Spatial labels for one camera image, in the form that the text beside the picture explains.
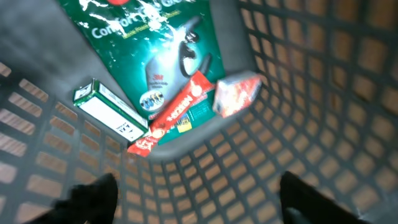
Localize green gloves package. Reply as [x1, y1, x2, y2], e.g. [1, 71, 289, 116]
[57, 0, 226, 147]

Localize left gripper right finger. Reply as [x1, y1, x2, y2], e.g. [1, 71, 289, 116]
[279, 171, 367, 224]

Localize green white small box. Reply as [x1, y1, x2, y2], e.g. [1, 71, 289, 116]
[73, 79, 149, 142]

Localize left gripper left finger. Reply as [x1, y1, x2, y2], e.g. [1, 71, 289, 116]
[28, 173, 118, 224]

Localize red Nescafe stick sachet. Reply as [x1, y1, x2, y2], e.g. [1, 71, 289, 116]
[127, 72, 215, 157]

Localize grey plastic mesh basket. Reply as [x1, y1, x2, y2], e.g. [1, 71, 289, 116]
[1, 0, 397, 223]

